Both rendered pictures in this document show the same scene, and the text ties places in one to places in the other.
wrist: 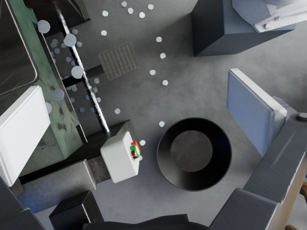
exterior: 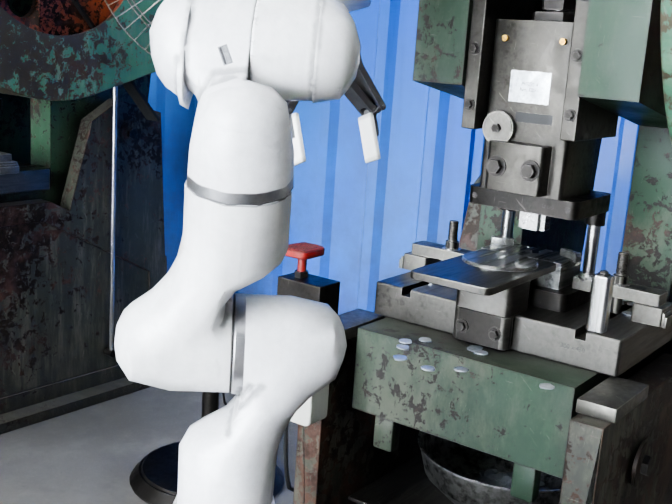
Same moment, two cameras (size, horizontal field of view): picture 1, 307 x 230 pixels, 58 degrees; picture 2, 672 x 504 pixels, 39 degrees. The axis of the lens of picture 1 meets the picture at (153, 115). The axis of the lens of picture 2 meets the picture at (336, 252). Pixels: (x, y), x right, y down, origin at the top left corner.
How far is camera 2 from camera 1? 137 cm
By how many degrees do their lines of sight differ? 74
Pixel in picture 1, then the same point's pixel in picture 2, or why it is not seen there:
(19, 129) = (368, 130)
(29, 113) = (370, 140)
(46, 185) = (358, 318)
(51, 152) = (373, 328)
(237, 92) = (300, 147)
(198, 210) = not seen: outside the picture
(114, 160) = not seen: hidden behind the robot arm
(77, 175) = not seen: hidden behind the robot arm
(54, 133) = (382, 336)
